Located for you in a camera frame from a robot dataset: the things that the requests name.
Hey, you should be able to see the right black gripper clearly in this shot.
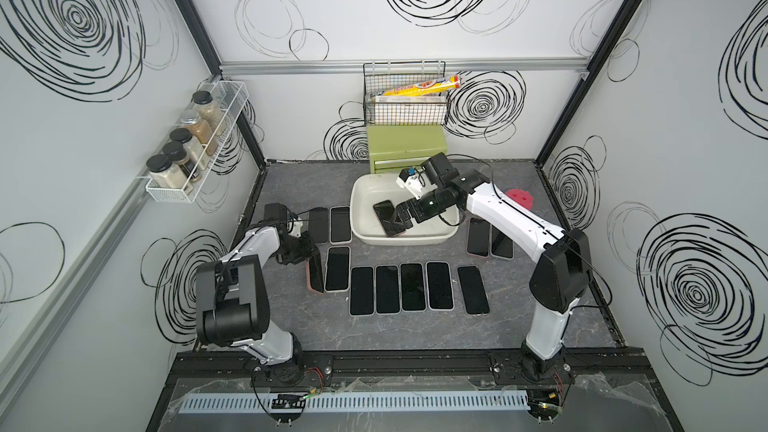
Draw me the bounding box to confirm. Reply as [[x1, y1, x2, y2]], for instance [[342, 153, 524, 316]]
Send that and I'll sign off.
[[388, 188, 445, 229]]

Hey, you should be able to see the white plastic storage box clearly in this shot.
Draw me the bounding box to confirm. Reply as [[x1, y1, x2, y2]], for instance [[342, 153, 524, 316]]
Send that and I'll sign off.
[[350, 173, 460, 246]]

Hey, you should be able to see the black phone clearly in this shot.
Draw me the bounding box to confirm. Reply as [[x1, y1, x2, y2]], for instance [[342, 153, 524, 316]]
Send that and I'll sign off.
[[466, 217, 491, 257]]

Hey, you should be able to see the black phone table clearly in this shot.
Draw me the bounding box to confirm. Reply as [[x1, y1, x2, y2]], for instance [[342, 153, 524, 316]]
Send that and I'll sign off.
[[308, 207, 330, 244]]

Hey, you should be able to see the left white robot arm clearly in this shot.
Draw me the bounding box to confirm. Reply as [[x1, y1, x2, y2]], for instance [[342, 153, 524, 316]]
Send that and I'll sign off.
[[195, 203, 325, 385]]

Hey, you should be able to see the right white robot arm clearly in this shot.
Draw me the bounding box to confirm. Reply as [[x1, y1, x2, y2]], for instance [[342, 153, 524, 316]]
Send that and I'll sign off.
[[395, 153, 593, 382]]

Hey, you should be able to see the green metal tool chest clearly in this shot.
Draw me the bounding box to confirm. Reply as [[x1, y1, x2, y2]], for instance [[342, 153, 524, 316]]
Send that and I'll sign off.
[[366, 125, 447, 174]]

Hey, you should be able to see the pink smiley sponge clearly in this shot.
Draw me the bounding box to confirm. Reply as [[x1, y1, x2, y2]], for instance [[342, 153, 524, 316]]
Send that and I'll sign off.
[[505, 189, 534, 210]]

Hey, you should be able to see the yellow snack package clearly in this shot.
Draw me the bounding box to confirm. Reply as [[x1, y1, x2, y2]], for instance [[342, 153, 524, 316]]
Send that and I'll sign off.
[[381, 75, 461, 97]]

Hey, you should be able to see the spice jar silver lid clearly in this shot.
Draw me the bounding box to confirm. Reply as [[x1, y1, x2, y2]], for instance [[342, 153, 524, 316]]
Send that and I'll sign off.
[[180, 109, 218, 157]]

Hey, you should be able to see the spice jar black lid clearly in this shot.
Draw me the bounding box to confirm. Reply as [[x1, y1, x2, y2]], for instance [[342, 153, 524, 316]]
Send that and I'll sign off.
[[146, 154, 188, 190], [169, 127, 210, 171], [192, 90, 226, 137], [162, 141, 200, 183]]

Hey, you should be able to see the black wire basket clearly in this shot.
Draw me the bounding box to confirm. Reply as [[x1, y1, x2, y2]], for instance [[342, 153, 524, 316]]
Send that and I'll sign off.
[[363, 60, 449, 126]]

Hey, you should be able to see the clear wall spice rack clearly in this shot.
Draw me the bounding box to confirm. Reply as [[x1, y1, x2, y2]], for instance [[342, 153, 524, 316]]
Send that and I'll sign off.
[[145, 80, 249, 213]]

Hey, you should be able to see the aluminium wall rail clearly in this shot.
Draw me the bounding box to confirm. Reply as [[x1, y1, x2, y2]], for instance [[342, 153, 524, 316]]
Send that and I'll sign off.
[[219, 57, 589, 76]]

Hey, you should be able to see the white slotted cable duct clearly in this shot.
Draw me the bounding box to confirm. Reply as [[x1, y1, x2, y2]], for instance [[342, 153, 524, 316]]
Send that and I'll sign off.
[[178, 390, 530, 414]]

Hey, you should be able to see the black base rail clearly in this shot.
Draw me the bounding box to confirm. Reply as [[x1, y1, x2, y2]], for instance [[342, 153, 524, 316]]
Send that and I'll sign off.
[[165, 347, 653, 388]]

